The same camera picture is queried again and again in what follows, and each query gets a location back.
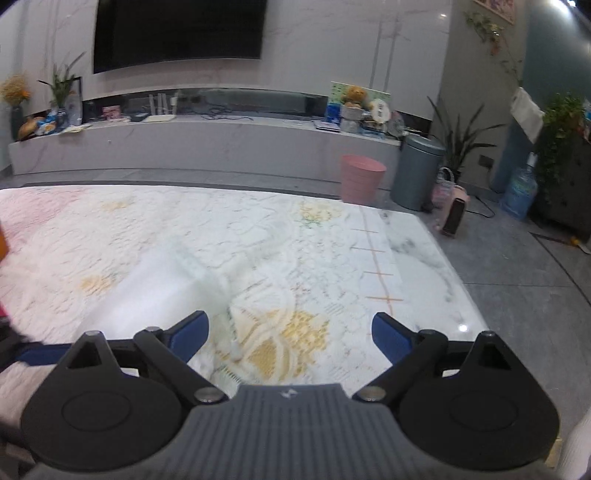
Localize hanging vine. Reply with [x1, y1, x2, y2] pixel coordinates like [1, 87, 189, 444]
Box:
[464, 9, 525, 88]

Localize framed wall picture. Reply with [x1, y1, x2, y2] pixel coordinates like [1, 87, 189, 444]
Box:
[473, 0, 515, 24]

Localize white translucent sheet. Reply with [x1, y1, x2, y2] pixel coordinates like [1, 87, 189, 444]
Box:
[92, 237, 234, 352]

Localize blue water bottle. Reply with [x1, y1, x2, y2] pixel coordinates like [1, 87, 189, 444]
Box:
[501, 154, 539, 220]

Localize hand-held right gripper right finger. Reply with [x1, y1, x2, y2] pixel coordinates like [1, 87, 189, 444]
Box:
[352, 312, 526, 402]

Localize golden brown ornament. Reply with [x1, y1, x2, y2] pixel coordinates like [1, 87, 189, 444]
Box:
[18, 117, 47, 139]

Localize pink heater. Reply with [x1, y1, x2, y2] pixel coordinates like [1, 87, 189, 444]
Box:
[438, 185, 471, 236]

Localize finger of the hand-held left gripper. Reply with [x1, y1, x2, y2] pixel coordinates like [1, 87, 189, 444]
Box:
[16, 342, 70, 366]
[0, 318, 42, 370]

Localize pink handbag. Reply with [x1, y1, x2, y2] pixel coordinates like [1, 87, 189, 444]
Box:
[431, 168, 458, 204]

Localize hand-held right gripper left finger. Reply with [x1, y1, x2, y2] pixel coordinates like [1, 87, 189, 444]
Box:
[55, 311, 228, 404]

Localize white hanging bag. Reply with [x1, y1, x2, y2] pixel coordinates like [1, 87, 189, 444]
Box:
[510, 88, 546, 144]

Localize dark cabinet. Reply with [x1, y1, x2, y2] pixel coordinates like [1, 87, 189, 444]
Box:
[531, 124, 591, 232]

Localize tall potted floor plant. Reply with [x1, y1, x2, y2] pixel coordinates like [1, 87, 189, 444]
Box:
[427, 97, 506, 185]

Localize white lace tablecloth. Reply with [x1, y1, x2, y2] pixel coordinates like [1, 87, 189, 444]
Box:
[0, 187, 398, 444]

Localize grey trash can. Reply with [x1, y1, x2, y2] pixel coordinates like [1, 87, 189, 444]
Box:
[392, 134, 446, 210]

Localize teddy bear in white pot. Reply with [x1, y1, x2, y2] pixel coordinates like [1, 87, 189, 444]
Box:
[342, 85, 369, 134]

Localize marble television console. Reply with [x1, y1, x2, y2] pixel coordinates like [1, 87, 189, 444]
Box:
[9, 88, 402, 185]

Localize dried flowers in vase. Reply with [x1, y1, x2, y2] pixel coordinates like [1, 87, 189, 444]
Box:
[0, 74, 31, 139]

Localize black wall television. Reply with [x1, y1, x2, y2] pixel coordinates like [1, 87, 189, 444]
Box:
[93, 0, 269, 75]

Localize green picture board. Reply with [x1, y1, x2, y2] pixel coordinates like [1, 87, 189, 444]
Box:
[330, 82, 392, 125]

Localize white checked table cover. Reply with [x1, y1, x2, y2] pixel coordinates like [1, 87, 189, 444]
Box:
[351, 208, 404, 303]

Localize black cables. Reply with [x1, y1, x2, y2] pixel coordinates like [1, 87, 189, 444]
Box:
[203, 107, 252, 120]

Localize green ivy plant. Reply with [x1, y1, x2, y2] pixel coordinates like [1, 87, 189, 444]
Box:
[538, 92, 587, 199]

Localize green leafy potted plant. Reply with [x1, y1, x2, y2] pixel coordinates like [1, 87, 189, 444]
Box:
[39, 53, 86, 125]

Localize pink waste bin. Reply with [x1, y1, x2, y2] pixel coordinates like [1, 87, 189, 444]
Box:
[341, 155, 387, 204]

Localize white router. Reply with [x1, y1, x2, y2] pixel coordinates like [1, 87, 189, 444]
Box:
[143, 92, 178, 123]

